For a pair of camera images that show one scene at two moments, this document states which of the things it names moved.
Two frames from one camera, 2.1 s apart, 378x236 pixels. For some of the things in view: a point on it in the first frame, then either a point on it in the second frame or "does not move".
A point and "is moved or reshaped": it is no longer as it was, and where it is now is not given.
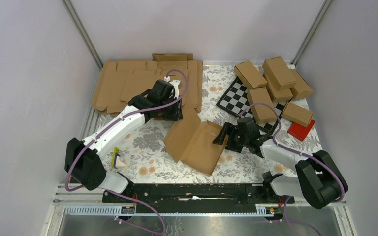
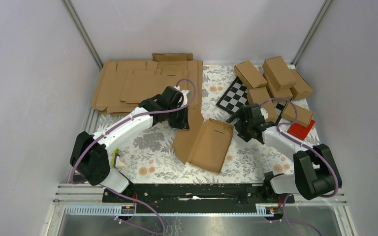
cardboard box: x=297 y=114 does not move
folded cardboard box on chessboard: x=262 y=113 does not move
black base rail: x=185 y=199 does not move
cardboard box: x=190 y=140 is moved or reshaped
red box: x=299 y=132 does not move
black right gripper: x=230 y=129 -> x=243 y=134
